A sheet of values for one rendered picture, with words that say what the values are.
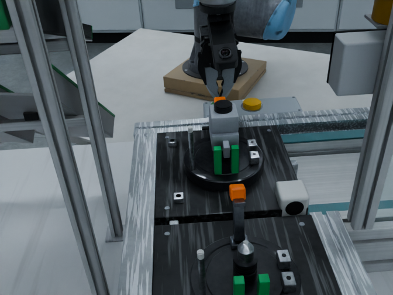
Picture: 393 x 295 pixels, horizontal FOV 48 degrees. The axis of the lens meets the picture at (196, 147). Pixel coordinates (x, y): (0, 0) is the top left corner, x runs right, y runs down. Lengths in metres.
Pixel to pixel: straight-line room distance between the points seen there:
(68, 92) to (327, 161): 0.51
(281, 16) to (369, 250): 0.61
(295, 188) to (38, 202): 0.51
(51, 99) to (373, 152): 0.40
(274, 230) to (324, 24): 3.24
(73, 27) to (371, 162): 0.43
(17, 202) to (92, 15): 3.12
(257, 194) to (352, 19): 3.20
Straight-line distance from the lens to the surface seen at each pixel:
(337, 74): 0.57
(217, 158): 0.70
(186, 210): 0.69
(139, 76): 1.36
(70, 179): 0.51
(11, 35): 0.44
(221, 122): 0.69
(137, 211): 0.71
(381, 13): 0.56
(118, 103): 1.22
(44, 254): 0.83
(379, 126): 0.59
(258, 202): 0.70
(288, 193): 0.69
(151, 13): 3.82
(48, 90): 0.46
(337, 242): 0.68
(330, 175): 0.86
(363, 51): 0.56
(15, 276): 0.82
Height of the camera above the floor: 1.44
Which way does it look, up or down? 35 degrees down
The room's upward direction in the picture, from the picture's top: 3 degrees counter-clockwise
